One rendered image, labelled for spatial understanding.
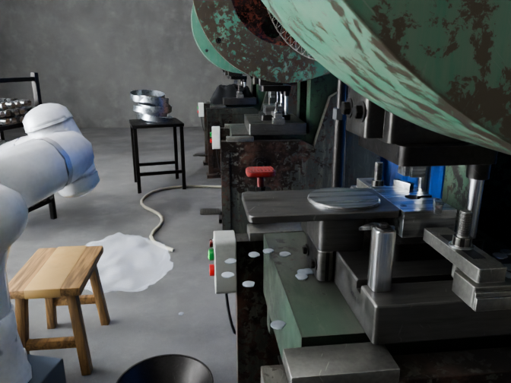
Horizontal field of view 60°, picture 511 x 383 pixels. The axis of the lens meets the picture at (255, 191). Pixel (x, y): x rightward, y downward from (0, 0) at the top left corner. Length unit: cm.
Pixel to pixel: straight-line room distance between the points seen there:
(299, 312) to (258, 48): 151
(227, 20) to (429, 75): 180
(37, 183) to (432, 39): 74
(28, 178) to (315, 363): 58
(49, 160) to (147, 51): 650
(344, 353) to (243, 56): 160
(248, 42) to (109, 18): 553
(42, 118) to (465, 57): 89
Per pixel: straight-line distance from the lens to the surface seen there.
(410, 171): 80
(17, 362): 94
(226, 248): 100
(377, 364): 62
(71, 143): 95
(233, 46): 204
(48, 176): 90
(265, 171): 106
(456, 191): 104
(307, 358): 62
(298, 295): 74
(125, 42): 741
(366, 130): 72
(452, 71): 28
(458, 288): 67
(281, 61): 206
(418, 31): 27
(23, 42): 777
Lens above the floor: 101
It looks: 16 degrees down
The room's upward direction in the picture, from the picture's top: straight up
